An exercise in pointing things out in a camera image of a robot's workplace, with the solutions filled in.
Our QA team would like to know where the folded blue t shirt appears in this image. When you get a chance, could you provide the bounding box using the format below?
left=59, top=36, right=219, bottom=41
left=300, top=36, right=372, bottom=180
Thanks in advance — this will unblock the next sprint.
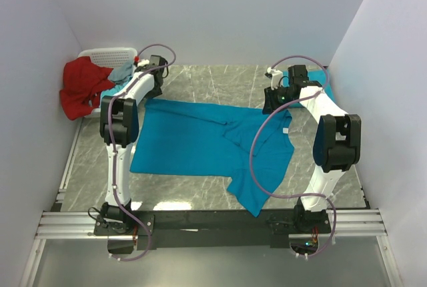
left=281, top=69, right=336, bottom=108

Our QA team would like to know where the red t shirt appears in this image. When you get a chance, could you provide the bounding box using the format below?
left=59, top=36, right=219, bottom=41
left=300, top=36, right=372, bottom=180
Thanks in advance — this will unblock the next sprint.
left=59, top=56, right=115, bottom=121

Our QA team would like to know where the black base beam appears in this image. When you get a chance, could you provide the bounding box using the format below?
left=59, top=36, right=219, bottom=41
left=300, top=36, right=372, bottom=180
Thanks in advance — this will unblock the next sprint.
left=93, top=207, right=332, bottom=250

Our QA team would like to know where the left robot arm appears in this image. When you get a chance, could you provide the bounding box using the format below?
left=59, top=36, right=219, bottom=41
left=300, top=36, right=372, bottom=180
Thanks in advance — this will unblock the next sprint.
left=99, top=55, right=169, bottom=235

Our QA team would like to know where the white laundry basket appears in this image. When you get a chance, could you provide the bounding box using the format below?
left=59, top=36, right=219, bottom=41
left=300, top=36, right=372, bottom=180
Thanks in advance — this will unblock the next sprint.
left=77, top=46, right=137, bottom=119

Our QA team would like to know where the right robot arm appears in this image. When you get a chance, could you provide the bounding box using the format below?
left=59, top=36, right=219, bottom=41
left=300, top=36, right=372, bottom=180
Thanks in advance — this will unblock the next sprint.
left=262, top=65, right=362, bottom=233

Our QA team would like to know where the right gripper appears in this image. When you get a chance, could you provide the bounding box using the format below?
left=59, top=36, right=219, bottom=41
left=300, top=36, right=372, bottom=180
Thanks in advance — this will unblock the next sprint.
left=262, top=85, right=296, bottom=115

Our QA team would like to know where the light blue t shirt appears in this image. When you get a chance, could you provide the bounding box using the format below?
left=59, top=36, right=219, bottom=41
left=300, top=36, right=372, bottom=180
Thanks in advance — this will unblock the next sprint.
left=100, top=61, right=134, bottom=99

